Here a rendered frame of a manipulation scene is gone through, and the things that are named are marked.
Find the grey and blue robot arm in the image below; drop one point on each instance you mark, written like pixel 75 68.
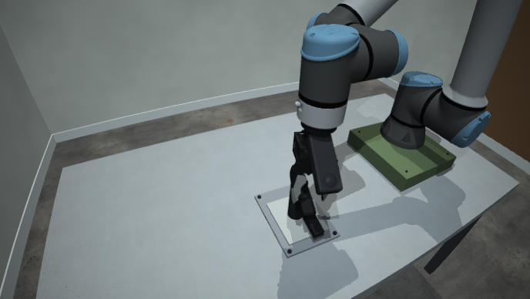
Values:
pixel 335 55

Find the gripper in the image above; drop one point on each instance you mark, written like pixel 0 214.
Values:
pixel 302 163

